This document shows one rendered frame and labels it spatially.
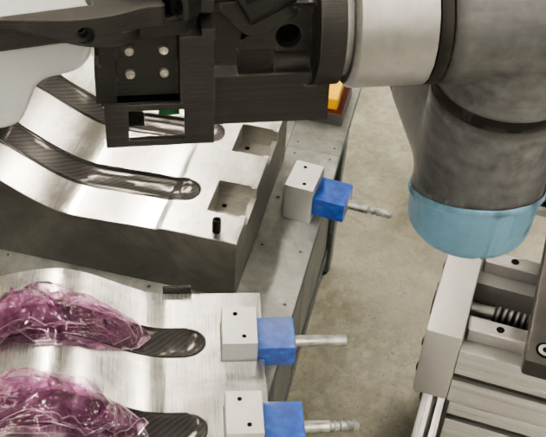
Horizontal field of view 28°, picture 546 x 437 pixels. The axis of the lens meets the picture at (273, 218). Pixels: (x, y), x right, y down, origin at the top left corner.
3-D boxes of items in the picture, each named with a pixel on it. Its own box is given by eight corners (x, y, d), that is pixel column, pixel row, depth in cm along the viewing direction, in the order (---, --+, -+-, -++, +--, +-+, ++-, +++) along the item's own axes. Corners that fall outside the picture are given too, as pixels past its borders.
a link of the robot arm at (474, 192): (494, 144, 71) (531, 0, 64) (549, 268, 63) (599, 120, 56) (377, 150, 70) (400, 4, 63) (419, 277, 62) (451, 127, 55)
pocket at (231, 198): (256, 211, 128) (257, 187, 125) (244, 241, 124) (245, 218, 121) (218, 203, 128) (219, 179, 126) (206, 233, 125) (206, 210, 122)
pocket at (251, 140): (276, 153, 135) (278, 130, 133) (267, 180, 132) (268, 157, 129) (241, 146, 136) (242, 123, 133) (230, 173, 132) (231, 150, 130)
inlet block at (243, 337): (341, 337, 118) (346, 304, 114) (346, 375, 114) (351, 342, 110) (219, 340, 117) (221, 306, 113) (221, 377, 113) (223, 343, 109)
